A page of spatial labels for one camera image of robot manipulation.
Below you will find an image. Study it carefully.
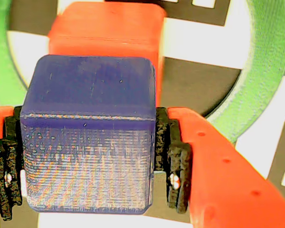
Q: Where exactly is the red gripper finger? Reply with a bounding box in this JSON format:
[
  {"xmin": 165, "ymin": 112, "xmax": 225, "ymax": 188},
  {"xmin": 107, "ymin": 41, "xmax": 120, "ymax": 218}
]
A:
[
  {"xmin": 0, "ymin": 105, "xmax": 24, "ymax": 228},
  {"xmin": 154, "ymin": 106, "xmax": 285, "ymax": 228}
]

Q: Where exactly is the blue cube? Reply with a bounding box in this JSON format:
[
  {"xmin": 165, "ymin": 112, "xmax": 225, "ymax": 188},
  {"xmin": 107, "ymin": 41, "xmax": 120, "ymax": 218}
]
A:
[{"xmin": 20, "ymin": 54, "xmax": 157, "ymax": 216}]

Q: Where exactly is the red cube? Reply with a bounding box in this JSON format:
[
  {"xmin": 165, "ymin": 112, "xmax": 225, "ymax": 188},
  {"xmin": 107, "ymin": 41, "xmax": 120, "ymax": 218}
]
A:
[{"xmin": 47, "ymin": 1, "xmax": 167, "ymax": 107}]

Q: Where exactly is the black white marker checkerboard mat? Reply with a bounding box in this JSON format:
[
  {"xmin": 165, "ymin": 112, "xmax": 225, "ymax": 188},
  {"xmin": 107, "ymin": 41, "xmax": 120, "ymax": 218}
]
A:
[{"xmin": 0, "ymin": 0, "xmax": 285, "ymax": 228}]

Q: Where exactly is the green ring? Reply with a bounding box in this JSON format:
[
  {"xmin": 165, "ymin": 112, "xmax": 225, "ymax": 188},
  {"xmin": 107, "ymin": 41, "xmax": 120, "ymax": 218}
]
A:
[{"xmin": 0, "ymin": 0, "xmax": 285, "ymax": 144}]

